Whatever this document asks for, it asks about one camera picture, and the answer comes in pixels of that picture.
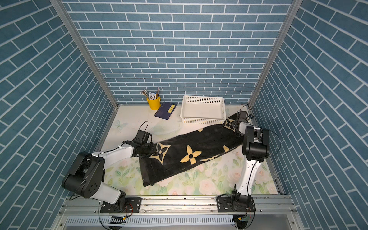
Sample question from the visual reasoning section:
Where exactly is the black pillowcase with cream flowers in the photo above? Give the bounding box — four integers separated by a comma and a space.
140, 114, 243, 187

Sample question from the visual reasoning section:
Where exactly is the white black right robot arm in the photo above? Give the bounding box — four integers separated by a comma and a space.
233, 118, 270, 196

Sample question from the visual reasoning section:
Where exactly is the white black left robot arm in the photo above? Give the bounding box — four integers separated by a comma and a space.
61, 141, 154, 204

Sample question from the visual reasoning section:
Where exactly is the white perforated plastic basket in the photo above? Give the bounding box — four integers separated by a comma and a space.
180, 95, 226, 125

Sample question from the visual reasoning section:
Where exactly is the dark blue book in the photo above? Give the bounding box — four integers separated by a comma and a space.
154, 102, 177, 120

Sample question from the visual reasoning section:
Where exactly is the yellow metal pencil bucket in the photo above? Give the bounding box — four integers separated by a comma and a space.
147, 97, 161, 111

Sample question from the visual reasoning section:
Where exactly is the white blue pencil box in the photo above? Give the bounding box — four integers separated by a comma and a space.
149, 92, 158, 100

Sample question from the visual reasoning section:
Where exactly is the bundle of pencils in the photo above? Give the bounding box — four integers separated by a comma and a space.
141, 90, 150, 99

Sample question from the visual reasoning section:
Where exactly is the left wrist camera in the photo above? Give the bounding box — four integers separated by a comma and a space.
133, 130, 152, 144

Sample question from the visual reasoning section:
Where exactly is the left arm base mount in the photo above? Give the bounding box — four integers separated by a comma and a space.
100, 196, 142, 214

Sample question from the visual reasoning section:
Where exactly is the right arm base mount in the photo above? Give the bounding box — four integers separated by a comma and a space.
216, 191, 256, 213

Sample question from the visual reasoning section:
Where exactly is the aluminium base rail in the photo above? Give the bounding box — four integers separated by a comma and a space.
52, 195, 304, 230

